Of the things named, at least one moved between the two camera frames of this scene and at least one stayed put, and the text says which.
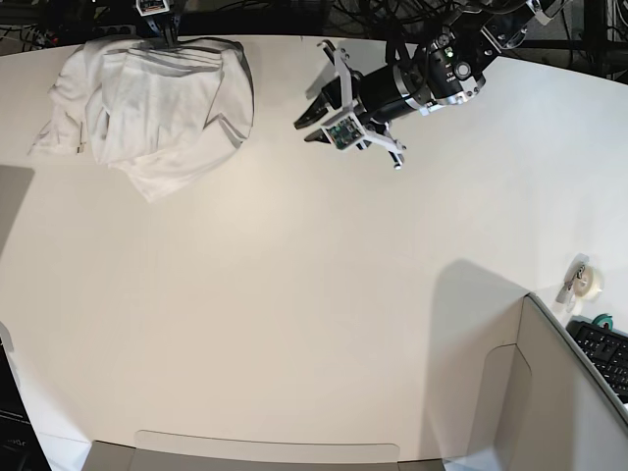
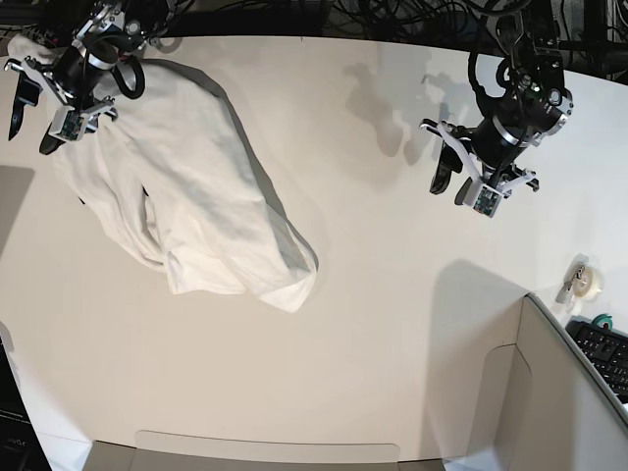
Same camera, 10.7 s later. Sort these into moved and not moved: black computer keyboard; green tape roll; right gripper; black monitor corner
Moved: right gripper
Not moved: green tape roll; black computer keyboard; black monitor corner
